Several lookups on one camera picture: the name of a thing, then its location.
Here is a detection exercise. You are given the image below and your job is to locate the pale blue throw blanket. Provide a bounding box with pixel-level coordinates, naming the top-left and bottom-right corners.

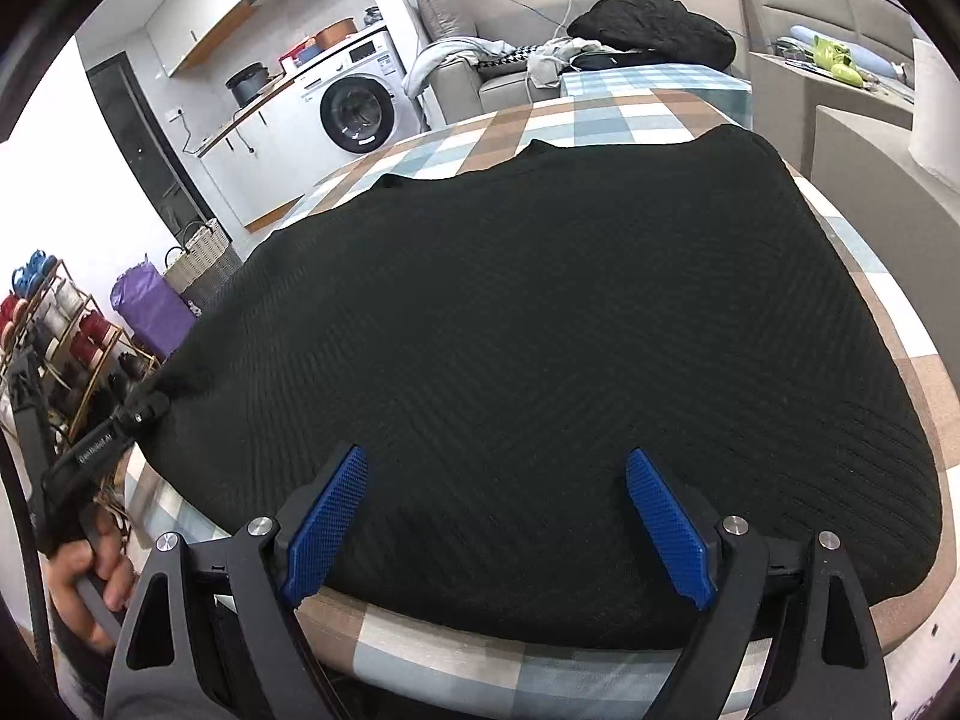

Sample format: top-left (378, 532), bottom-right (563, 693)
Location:
top-left (405, 36), bottom-right (496, 98)

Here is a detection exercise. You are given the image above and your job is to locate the black cable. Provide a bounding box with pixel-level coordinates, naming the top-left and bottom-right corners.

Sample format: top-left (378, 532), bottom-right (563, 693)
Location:
top-left (0, 435), bottom-right (57, 691)

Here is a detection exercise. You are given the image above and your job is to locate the black cooking pot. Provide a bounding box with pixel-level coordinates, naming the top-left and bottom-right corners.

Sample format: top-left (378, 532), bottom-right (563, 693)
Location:
top-left (225, 64), bottom-right (272, 107)

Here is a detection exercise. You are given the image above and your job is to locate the grey sofa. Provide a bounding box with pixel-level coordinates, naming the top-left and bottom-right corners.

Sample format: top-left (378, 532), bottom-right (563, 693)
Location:
top-left (416, 0), bottom-right (571, 125)

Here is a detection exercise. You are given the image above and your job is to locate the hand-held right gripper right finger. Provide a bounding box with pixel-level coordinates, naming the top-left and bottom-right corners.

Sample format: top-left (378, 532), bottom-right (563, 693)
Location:
top-left (625, 447), bottom-right (893, 720)

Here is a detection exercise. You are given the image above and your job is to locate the white paper towel roll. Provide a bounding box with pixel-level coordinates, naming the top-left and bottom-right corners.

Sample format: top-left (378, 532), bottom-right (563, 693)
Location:
top-left (907, 37), bottom-right (960, 192)

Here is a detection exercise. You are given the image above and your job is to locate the woven laundry basket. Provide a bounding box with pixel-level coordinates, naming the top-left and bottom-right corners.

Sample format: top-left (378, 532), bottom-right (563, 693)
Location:
top-left (161, 217), bottom-right (242, 308)

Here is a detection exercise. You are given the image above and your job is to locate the houndstooth pillow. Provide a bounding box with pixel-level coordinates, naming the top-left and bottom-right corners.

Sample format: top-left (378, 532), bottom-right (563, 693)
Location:
top-left (474, 45), bottom-right (541, 76)

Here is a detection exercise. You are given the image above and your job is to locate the green soft item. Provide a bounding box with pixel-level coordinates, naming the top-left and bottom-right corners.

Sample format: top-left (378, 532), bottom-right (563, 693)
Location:
top-left (814, 36), bottom-right (863, 87)

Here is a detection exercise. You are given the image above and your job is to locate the black jacket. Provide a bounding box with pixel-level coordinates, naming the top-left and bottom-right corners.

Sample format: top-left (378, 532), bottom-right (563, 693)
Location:
top-left (566, 0), bottom-right (737, 70)

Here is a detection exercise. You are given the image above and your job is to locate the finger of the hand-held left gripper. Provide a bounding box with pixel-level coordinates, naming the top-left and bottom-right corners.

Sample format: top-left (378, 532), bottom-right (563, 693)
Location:
top-left (120, 382), bottom-right (170, 434)

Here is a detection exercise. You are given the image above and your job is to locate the orange cooking pot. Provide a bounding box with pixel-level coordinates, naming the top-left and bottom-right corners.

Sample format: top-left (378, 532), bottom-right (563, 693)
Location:
top-left (315, 17), bottom-right (359, 53)

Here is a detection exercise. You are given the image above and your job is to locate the white washing machine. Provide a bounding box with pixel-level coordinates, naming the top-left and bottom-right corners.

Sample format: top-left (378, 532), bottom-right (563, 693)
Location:
top-left (289, 28), bottom-right (425, 158)

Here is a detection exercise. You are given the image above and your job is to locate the light grey garment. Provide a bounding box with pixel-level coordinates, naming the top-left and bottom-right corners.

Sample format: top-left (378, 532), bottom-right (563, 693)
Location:
top-left (525, 37), bottom-right (593, 87)

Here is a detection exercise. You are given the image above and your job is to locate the dark glass door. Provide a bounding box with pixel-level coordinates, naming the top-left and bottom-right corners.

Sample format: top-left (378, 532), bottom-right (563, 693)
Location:
top-left (86, 52), bottom-right (218, 245)

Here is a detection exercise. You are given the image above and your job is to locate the person's left hand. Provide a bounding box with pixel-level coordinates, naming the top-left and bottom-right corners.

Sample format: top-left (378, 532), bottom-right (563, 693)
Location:
top-left (43, 506), bottom-right (140, 653)

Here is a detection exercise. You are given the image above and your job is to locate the white wall cabinet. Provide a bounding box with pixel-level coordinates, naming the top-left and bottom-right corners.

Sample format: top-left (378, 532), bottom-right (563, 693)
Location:
top-left (146, 0), bottom-right (376, 76)

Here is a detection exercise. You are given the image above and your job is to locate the white base cabinet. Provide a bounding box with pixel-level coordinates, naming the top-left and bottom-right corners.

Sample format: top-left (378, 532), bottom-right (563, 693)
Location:
top-left (199, 71), bottom-right (335, 230)

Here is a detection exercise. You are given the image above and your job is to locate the black knit sweater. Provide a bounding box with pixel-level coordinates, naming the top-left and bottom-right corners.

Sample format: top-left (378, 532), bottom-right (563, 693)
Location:
top-left (139, 124), bottom-right (944, 650)

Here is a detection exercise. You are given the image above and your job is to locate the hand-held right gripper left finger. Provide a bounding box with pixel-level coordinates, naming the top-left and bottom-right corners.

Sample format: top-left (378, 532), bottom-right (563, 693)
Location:
top-left (105, 442), bottom-right (370, 720)

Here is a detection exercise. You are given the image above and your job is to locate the checked blanket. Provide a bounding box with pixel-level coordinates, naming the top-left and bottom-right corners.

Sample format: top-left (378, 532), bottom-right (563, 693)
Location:
top-left (124, 64), bottom-right (960, 720)

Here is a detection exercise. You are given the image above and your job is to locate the purple bag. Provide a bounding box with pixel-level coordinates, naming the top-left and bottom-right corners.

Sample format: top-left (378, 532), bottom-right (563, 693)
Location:
top-left (111, 255), bottom-right (197, 361)

